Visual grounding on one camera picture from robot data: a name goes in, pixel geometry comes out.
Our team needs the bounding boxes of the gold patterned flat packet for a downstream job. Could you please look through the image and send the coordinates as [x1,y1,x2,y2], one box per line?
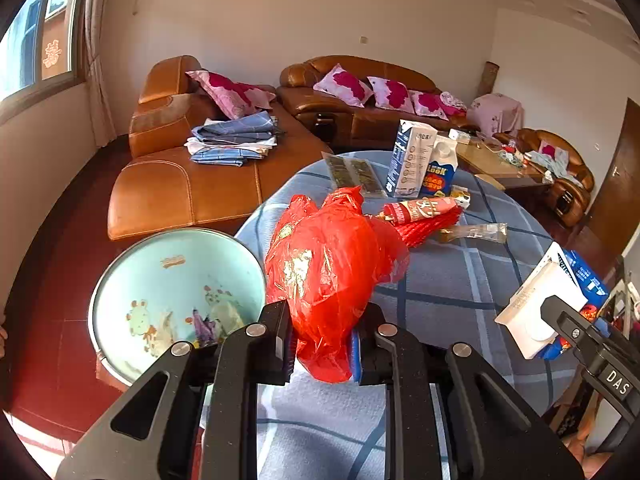
[321,152,387,199]

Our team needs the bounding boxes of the pink cloth covered chair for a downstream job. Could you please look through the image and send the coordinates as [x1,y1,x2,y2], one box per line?
[467,92,526,136]

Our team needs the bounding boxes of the folded blue checked bedsheets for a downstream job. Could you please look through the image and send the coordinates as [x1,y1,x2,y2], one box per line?
[185,112,280,167]

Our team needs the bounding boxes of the red plastic bag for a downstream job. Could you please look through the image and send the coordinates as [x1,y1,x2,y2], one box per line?
[264,186,411,385]

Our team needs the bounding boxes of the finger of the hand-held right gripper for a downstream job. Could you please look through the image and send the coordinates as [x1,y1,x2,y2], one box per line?
[541,295,609,362]

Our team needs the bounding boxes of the light blue clothes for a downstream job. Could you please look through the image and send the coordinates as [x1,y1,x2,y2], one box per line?
[525,150,583,186]

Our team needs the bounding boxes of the clear plastic wrapper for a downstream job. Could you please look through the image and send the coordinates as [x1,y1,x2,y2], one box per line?
[439,223,509,245]

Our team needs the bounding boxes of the brown leather armchair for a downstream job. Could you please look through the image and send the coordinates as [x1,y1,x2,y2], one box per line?
[495,127,596,228]

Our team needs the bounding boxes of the sliding glass window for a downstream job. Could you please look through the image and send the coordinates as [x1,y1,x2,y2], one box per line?
[0,0,96,121]

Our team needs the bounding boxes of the purple snack wrapper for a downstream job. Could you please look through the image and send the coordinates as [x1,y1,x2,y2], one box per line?
[191,309,221,348]

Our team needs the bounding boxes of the white and blue carton box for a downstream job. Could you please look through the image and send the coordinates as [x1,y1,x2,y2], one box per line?
[386,119,438,199]

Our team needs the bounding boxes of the white plastic bag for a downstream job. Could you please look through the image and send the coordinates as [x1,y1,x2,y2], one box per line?
[207,300,247,336]

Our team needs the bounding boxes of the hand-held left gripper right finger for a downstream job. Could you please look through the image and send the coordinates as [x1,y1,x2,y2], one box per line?
[350,303,586,480]

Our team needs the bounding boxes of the pink floral pillow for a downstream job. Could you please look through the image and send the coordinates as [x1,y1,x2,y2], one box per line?
[367,76,416,114]
[313,63,375,108]
[186,70,277,121]
[409,89,449,121]

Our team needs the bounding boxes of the blue snack packet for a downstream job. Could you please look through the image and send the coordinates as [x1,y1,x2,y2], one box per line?
[540,250,612,362]

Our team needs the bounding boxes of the light blue cartoon trash bin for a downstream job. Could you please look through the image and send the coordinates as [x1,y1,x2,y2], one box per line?
[89,228,267,393]

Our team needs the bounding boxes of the red printed paper wrapper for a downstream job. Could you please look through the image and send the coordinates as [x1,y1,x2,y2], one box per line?
[384,197,458,226]

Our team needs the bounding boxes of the blue milk carton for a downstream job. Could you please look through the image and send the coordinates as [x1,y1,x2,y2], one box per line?
[419,136,458,198]

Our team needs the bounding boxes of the pink folded blanket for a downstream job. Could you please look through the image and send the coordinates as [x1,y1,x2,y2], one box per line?
[440,91,468,118]

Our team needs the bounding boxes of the brown wooden door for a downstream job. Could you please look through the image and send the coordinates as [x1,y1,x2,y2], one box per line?
[570,97,640,281]

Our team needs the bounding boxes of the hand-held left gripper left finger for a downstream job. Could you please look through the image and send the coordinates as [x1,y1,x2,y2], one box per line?
[54,300,294,480]

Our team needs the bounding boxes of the white packet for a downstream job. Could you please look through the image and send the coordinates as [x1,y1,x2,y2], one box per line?
[495,241,590,361]

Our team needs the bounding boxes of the beige curtain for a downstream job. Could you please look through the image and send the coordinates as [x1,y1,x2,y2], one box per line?
[82,0,118,148]

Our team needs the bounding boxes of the brown leather chaise sofa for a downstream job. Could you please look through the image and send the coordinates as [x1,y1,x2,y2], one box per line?
[107,55,335,241]

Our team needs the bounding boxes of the rolled beige mat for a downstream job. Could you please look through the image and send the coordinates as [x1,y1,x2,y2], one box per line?
[480,61,501,98]

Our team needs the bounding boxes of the brown leather three-seat sofa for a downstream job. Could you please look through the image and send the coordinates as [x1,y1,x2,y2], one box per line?
[276,55,481,151]

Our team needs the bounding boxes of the wooden glass-top coffee table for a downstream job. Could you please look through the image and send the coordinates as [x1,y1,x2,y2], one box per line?
[452,130,553,191]

